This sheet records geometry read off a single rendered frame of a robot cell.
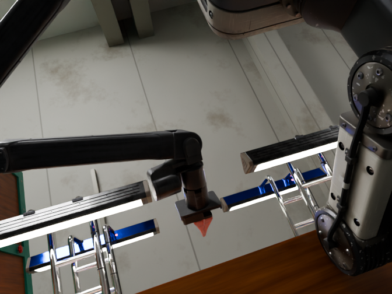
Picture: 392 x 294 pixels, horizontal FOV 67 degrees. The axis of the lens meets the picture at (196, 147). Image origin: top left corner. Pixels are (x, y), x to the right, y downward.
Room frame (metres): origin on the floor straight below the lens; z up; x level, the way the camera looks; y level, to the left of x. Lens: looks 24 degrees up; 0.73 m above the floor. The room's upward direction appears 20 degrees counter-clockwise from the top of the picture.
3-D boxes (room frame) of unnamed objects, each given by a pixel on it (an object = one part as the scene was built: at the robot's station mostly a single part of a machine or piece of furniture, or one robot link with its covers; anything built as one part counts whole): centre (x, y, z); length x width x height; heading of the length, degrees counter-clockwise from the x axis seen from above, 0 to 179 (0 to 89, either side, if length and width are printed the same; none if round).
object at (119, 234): (1.44, 0.62, 1.08); 0.62 x 0.08 x 0.07; 102
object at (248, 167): (1.10, -0.45, 1.08); 0.62 x 0.08 x 0.07; 102
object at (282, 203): (1.57, -0.35, 0.90); 0.20 x 0.19 x 0.45; 102
